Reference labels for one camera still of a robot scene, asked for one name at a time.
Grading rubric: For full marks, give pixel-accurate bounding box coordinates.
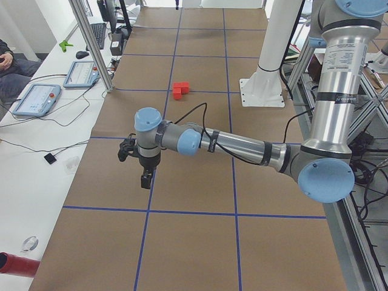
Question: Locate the red cube block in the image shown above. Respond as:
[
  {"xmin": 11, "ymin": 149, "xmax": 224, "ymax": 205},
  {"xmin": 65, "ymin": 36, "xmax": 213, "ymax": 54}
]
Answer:
[
  {"xmin": 180, "ymin": 82, "xmax": 190, "ymax": 94},
  {"xmin": 172, "ymin": 87, "xmax": 182, "ymax": 100}
]

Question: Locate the red cube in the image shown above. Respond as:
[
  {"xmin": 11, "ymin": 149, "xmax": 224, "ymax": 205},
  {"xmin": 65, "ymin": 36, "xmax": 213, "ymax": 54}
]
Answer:
[{"xmin": 173, "ymin": 82, "xmax": 183, "ymax": 89}]

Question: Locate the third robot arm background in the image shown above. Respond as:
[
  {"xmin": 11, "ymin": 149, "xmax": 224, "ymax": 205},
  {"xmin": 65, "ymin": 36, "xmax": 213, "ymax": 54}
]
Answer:
[{"xmin": 364, "ymin": 42, "xmax": 387, "ymax": 74}]

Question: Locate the person hand on desk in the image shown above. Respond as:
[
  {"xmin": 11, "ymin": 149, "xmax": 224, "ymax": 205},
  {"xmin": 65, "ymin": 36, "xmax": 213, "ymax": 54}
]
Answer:
[{"xmin": 0, "ymin": 52, "xmax": 13, "ymax": 71}]

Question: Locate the small black square pad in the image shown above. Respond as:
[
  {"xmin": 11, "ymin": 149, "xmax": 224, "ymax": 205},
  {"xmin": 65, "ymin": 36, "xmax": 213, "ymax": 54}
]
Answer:
[{"xmin": 44, "ymin": 153, "xmax": 57, "ymax": 164}]

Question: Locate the teach pendant tablet far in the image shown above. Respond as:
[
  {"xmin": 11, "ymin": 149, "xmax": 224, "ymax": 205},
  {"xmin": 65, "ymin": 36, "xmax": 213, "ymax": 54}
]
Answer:
[{"xmin": 63, "ymin": 61, "xmax": 99, "ymax": 89}]

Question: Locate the teach pendant tablet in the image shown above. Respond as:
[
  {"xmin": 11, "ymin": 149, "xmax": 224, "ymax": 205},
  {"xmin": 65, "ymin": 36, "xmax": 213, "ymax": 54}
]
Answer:
[
  {"xmin": 63, "ymin": 61, "xmax": 99, "ymax": 89},
  {"xmin": 12, "ymin": 84, "xmax": 61, "ymax": 117}
]

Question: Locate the teach pendant tablet near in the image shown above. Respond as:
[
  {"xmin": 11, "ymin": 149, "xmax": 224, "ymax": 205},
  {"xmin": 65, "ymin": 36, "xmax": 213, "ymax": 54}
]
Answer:
[{"xmin": 12, "ymin": 84, "xmax": 61, "ymax": 117}]

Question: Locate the black power adapter box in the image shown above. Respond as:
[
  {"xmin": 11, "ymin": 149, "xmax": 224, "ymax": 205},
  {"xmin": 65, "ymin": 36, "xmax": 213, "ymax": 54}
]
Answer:
[{"xmin": 110, "ymin": 33, "xmax": 123, "ymax": 56}]

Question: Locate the black computer mouse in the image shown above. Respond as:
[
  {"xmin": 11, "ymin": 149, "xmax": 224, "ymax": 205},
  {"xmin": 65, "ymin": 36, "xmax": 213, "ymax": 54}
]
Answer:
[{"xmin": 75, "ymin": 51, "xmax": 89, "ymax": 59}]

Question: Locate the black keyboard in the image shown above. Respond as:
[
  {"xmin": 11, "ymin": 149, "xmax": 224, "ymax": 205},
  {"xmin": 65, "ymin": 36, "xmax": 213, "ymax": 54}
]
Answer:
[{"xmin": 90, "ymin": 22, "xmax": 106, "ymax": 50}]

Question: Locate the red cylinder bottle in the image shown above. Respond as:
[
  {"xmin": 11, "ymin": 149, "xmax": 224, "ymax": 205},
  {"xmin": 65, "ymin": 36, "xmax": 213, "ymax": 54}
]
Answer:
[{"xmin": 1, "ymin": 252, "xmax": 40, "ymax": 278}]

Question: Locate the green plastic clamp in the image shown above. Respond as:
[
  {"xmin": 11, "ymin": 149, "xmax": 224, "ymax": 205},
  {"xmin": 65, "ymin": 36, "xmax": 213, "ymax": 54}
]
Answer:
[{"xmin": 59, "ymin": 40, "xmax": 73, "ymax": 53}]

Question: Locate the black computer monitor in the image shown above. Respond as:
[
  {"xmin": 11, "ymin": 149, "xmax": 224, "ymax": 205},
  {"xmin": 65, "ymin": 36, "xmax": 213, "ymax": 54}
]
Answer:
[{"xmin": 96, "ymin": 0, "xmax": 132, "ymax": 35}]

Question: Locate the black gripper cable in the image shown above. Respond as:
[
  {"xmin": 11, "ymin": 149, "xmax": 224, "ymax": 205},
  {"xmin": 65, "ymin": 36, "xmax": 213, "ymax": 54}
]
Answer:
[{"xmin": 174, "ymin": 102, "xmax": 261, "ymax": 166}]

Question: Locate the aluminium frame post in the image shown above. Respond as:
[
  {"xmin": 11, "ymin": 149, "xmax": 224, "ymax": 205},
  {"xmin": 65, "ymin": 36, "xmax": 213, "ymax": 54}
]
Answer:
[{"xmin": 69, "ymin": 0, "xmax": 113, "ymax": 93}]

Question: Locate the aluminium frame rack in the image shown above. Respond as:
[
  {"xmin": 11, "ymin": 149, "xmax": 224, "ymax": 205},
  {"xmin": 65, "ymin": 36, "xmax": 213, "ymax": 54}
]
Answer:
[{"xmin": 287, "ymin": 12, "xmax": 388, "ymax": 291}]

